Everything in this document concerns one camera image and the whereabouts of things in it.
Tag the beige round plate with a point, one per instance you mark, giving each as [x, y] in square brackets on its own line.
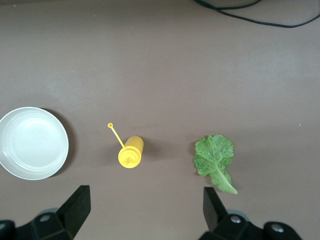
[32, 145]

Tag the yellow squeeze sauce bottle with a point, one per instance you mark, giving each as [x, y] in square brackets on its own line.
[132, 150]

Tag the green lettuce leaf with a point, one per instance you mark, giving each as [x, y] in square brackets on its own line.
[215, 155]

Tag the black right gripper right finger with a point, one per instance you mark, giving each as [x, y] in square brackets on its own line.
[215, 215]

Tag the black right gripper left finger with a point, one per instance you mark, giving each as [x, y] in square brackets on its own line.
[70, 215]

